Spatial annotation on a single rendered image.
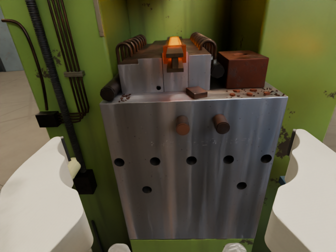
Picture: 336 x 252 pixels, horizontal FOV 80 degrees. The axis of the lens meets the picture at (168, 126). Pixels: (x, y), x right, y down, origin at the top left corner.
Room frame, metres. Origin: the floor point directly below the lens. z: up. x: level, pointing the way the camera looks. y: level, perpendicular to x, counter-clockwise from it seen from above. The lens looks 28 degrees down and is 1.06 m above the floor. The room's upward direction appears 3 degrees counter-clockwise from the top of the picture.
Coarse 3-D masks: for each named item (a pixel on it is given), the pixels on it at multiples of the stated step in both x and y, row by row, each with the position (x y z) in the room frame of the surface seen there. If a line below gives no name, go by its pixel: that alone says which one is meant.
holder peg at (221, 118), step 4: (216, 116) 0.37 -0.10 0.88; (220, 116) 0.36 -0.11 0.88; (224, 116) 0.37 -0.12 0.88; (212, 120) 0.38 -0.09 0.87; (216, 120) 0.35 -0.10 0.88; (220, 120) 0.35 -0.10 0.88; (224, 120) 0.35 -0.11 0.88; (216, 124) 0.34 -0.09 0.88; (220, 124) 0.34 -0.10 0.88; (224, 124) 0.34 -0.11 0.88; (228, 124) 0.34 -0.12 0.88; (216, 128) 0.34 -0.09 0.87; (220, 128) 0.34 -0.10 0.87; (224, 128) 0.34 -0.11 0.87; (228, 128) 0.34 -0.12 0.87; (220, 132) 0.34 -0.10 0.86; (224, 132) 0.34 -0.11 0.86
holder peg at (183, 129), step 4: (180, 116) 0.37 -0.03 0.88; (184, 116) 0.37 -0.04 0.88; (176, 120) 0.37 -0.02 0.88; (180, 120) 0.36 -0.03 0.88; (184, 120) 0.36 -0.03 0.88; (176, 124) 0.35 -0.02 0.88; (180, 124) 0.34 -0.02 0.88; (184, 124) 0.34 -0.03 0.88; (188, 124) 0.35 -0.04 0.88; (176, 128) 0.34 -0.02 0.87; (180, 128) 0.34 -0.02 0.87; (184, 128) 0.34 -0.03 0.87; (188, 128) 0.34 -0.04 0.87; (180, 132) 0.34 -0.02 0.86; (184, 132) 0.34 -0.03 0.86
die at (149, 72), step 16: (144, 48) 0.71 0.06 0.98; (160, 48) 0.60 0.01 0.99; (192, 48) 0.54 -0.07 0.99; (128, 64) 0.45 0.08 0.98; (144, 64) 0.45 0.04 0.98; (160, 64) 0.44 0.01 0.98; (192, 64) 0.44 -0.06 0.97; (208, 64) 0.44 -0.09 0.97; (128, 80) 0.45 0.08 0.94; (144, 80) 0.45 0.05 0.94; (160, 80) 0.44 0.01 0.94; (176, 80) 0.44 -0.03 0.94; (192, 80) 0.44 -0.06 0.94; (208, 80) 0.44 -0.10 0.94
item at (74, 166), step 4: (72, 160) 0.58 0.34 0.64; (76, 160) 0.58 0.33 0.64; (68, 164) 0.56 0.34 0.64; (72, 164) 0.56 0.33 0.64; (76, 164) 0.56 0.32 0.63; (68, 168) 0.54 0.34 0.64; (72, 168) 0.54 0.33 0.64; (76, 168) 0.55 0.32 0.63; (72, 172) 0.53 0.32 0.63; (76, 172) 0.54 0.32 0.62; (72, 176) 0.52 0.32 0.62
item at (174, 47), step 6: (174, 36) 0.75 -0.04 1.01; (174, 42) 0.55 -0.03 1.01; (168, 48) 0.40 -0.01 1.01; (174, 48) 0.40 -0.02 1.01; (180, 48) 0.39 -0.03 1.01; (168, 54) 0.34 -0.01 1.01; (174, 54) 0.34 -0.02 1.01; (180, 54) 0.34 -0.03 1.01; (168, 60) 0.41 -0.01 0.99; (174, 60) 0.34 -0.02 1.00; (180, 60) 0.40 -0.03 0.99; (168, 66) 0.35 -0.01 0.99; (174, 66) 0.34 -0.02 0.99; (180, 66) 0.35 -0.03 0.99
